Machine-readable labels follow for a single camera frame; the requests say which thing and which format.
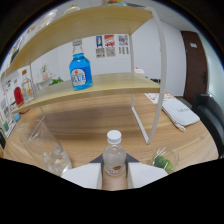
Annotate glass jar of limes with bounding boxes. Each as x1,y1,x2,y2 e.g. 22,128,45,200
151,146,180,175

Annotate clear bottle with white cap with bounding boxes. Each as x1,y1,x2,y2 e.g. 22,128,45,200
101,129,127,178

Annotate clear glass tumbler with ice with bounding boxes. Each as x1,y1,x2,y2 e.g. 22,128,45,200
16,119,73,177

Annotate white pouch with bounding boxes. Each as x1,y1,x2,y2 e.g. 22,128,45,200
161,99,201,132

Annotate orange patterned book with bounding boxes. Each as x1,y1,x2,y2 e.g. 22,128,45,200
144,91,176,105

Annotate black chair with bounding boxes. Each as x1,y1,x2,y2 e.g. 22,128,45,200
191,92,224,158

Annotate two-tier wooden shelf rack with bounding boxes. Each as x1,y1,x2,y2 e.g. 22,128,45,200
0,4,168,145

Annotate green potted plant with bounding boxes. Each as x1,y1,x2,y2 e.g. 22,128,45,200
49,76,64,86

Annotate blue liquid bottle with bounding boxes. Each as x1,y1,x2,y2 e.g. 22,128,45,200
68,39,94,92

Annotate red liquid bottle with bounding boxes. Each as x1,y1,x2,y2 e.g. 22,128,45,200
13,85,25,108

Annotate clear bottle with orange cap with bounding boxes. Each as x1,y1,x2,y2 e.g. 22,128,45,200
20,68,36,104

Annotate plant in white vase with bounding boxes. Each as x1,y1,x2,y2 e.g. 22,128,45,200
39,63,49,81

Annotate brown door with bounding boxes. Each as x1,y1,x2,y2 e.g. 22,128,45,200
180,30,208,106

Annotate blue and red wall poster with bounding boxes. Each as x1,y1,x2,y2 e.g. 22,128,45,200
117,34,130,56

